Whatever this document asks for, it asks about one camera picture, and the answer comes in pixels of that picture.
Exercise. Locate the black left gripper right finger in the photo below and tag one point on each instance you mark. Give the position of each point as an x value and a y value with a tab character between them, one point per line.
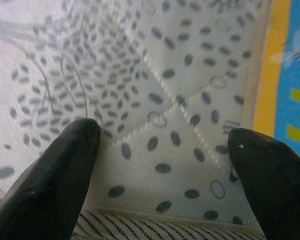
280	192

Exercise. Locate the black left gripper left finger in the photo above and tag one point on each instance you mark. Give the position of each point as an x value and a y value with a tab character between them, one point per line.
45	195

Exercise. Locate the white grey-speckled quilted mattress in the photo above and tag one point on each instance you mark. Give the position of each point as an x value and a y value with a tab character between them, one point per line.
140	75

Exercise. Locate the yellow-bordered blue picture book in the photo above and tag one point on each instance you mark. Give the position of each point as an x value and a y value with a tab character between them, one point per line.
295	80

